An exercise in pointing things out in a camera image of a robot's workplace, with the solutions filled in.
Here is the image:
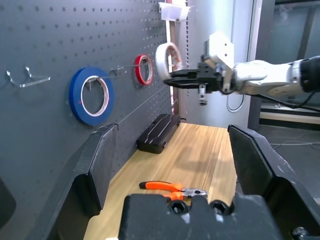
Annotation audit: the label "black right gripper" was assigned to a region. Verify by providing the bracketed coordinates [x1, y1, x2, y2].
[162, 56, 225, 106]

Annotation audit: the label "blue tape roll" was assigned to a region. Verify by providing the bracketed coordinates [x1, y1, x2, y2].
[68, 66, 116, 127]

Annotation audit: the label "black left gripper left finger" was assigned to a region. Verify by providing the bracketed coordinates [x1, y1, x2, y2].
[39, 122, 119, 240]

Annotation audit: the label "orange black pliers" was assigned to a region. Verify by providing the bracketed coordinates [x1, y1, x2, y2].
[138, 180, 209, 201]

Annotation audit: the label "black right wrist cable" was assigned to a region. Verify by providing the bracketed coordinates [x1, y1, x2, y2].
[259, 91, 318, 110]

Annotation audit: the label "red tape roll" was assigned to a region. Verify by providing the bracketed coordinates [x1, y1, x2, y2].
[134, 54, 155, 86]

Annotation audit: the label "white tape roll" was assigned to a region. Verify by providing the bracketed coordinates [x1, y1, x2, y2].
[154, 42, 188, 81]

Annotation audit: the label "white plastic bin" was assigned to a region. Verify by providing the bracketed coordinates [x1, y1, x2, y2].
[158, 1, 192, 22]

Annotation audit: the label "black tool case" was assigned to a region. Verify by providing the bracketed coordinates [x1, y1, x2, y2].
[136, 113, 181, 155]

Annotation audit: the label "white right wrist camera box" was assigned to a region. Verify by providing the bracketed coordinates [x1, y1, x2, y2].
[206, 31, 236, 93]

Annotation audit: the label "silver double-prong peg hook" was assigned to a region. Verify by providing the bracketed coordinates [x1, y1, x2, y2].
[87, 74, 107, 92]
[108, 63, 150, 79]

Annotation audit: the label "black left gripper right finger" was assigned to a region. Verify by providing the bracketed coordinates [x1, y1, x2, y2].
[227, 124, 320, 240]

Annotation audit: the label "silver wire loop hook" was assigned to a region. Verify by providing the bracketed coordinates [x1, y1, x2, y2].
[5, 65, 52, 88]

